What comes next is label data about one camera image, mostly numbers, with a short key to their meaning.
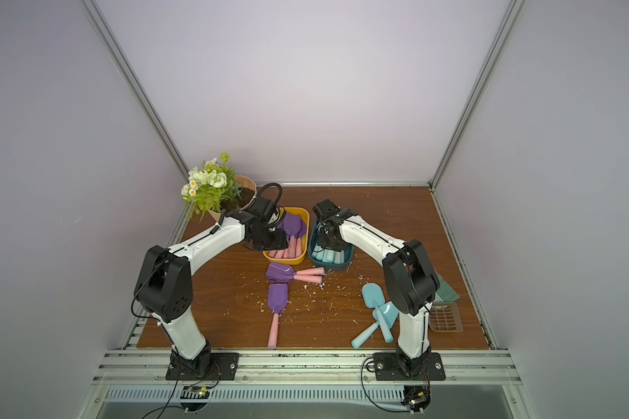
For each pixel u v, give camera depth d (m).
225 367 0.73
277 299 0.86
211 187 0.81
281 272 0.92
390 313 0.81
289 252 0.92
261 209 0.74
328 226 0.67
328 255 0.88
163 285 0.47
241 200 1.00
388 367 0.72
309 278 0.90
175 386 0.71
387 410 0.67
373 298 0.85
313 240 0.96
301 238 1.00
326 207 0.74
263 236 0.76
